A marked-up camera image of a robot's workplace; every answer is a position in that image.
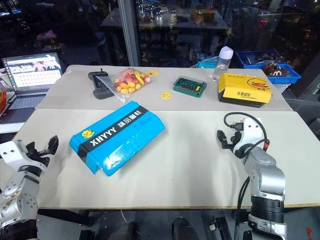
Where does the white perforated basket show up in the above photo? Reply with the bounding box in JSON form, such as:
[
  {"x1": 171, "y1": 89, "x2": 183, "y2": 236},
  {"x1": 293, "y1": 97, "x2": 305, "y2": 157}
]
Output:
[{"x1": 273, "y1": 83, "x2": 292, "y2": 95}]

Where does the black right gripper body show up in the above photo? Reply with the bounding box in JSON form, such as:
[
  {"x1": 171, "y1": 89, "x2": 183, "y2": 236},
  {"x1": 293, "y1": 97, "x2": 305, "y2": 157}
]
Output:
[{"x1": 221, "y1": 142, "x2": 239, "y2": 153}]

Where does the black handheld controller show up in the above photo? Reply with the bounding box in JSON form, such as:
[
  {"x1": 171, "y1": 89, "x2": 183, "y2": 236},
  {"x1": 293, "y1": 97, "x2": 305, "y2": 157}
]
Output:
[{"x1": 87, "y1": 69, "x2": 114, "y2": 100}]

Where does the grey window frame post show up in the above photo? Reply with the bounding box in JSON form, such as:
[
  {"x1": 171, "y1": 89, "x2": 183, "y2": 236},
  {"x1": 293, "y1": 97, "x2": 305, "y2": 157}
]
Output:
[{"x1": 116, "y1": 0, "x2": 141, "y2": 68}]

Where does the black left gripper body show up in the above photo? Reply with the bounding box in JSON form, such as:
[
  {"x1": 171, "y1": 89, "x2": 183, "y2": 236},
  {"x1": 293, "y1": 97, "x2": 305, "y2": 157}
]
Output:
[{"x1": 26, "y1": 151, "x2": 51, "y2": 168}]

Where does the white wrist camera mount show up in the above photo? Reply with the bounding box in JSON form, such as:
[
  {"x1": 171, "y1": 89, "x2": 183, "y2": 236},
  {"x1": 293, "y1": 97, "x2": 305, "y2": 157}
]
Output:
[
  {"x1": 0, "y1": 139, "x2": 29, "y2": 165},
  {"x1": 231, "y1": 117, "x2": 265, "y2": 155}
]

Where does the dark rounded shape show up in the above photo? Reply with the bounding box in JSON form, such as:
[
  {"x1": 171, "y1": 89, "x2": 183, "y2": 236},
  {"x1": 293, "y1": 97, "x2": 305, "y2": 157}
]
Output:
[{"x1": 170, "y1": 216, "x2": 199, "y2": 240}]

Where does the brown toy in bin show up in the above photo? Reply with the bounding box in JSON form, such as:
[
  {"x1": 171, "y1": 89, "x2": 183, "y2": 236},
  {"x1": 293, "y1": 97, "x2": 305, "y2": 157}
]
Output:
[{"x1": 261, "y1": 62, "x2": 291, "y2": 77}]

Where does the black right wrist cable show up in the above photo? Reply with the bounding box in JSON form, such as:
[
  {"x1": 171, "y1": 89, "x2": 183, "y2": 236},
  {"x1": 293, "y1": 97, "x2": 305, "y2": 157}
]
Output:
[{"x1": 223, "y1": 112, "x2": 271, "y2": 151}]

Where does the blue plastic bin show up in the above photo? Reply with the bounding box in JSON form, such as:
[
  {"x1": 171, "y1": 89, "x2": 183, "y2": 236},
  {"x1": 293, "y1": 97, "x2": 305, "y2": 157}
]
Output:
[{"x1": 243, "y1": 63, "x2": 302, "y2": 85}]

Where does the cyan flat box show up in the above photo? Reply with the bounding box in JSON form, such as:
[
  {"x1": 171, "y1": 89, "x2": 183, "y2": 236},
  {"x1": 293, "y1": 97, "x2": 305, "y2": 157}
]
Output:
[{"x1": 196, "y1": 55, "x2": 226, "y2": 70}]

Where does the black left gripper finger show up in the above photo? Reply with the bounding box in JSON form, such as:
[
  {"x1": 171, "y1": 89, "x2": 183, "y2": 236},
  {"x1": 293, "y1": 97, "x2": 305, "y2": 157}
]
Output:
[
  {"x1": 37, "y1": 135, "x2": 60, "y2": 158},
  {"x1": 25, "y1": 141, "x2": 38, "y2": 154}
]

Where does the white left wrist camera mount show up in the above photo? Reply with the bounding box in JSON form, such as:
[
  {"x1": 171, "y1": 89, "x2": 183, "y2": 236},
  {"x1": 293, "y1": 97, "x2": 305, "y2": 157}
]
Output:
[{"x1": 0, "y1": 139, "x2": 29, "y2": 165}]

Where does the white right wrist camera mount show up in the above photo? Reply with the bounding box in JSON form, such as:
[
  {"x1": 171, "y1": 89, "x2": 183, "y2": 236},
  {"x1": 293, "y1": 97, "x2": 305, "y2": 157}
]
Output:
[{"x1": 231, "y1": 117, "x2": 265, "y2": 155}]

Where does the clear bottle with white cap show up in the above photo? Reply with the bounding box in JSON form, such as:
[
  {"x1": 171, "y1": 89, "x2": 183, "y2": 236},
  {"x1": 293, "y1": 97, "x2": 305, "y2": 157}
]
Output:
[{"x1": 212, "y1": 46, "x2": 234, "y2": 83}]

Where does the green screwdriver bit case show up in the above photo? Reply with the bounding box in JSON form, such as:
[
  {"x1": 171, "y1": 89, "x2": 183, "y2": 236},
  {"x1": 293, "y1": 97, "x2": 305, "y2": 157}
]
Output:
[{"x1": 172, "y1": 75, "x2": 208, "y2": 98}]

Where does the orange cable coil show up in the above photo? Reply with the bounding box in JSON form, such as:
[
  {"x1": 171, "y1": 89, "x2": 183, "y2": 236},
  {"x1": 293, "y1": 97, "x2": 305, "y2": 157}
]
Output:
[{"x1": 0, "y1": 89, "x2": 8, "y2": 114}]

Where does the clear bag of toy fruit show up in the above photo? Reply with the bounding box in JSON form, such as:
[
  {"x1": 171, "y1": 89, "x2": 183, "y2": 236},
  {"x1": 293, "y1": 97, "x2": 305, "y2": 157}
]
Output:
[{"x1": 96, "y1": 67, "x2": 153, "y2": 104}]

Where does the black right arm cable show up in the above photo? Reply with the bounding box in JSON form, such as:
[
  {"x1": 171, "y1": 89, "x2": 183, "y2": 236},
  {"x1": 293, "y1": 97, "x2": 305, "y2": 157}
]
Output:
[{"x1": 234, "y1": 175, "x2": 251, "y2": 240}]

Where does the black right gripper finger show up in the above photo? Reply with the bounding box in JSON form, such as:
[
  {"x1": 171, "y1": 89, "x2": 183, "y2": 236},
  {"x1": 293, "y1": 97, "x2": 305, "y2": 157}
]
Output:
[
  {"x1": 232, "y1": 130, "x2": 242, "y2": 146},
  {"x1": 216, "y1": 129, "x2": 229, "y2": 149}
]

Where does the blue package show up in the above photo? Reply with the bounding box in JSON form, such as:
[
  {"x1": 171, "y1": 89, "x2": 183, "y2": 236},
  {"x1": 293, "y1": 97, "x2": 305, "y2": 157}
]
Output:
[{"x1": 69, "y1": 100, "x2": 166, "y2": 177}]

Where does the yellow duck box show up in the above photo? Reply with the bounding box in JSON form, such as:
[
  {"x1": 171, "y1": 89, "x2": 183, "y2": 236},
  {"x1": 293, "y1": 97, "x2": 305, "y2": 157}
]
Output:
[{"x1": 217, "y1": 72, "x2": 273, "y2": 109}]

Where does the open grey laptop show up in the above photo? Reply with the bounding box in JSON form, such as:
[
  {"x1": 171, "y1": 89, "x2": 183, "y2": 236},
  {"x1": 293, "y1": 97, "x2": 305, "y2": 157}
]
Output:
[{"x1": 1, "y1": 51, "x2": 65, "y2": 111}]

